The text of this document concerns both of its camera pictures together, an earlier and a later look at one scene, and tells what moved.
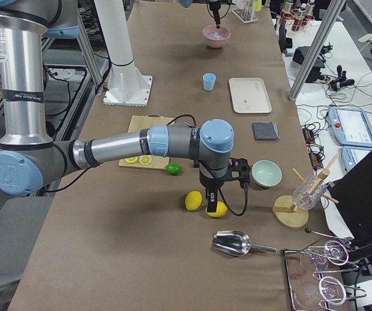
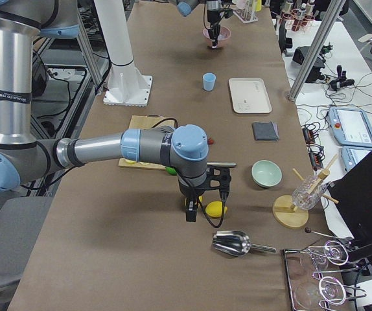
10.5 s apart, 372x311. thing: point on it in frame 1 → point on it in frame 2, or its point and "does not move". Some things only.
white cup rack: x=246 y=15 does not move
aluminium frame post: x=316 y=50 does not move
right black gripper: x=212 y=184 → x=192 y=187
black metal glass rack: x=315 y=277 does not move
